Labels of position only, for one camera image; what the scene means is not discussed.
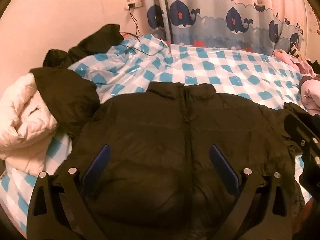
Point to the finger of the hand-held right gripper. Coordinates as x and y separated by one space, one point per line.
311 177
300 130

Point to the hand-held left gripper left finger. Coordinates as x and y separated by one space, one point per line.
98 170

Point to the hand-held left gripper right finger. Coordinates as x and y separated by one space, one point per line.
222 170

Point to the black puffer jacket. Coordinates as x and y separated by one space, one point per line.
160 120

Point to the pink garment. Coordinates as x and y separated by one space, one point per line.
300 63

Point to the small black cloth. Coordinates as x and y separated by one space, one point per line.
313 65

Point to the black white striped item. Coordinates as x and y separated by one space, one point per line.
295 50

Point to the white puffer jacket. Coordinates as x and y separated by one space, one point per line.
22 115

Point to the blue white checked bed cover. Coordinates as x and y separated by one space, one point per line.
212 67

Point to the black garment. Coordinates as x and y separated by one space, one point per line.
105 37

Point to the whale print curtain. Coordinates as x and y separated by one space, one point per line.
225 0

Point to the white charger plug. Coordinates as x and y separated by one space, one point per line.
135 5

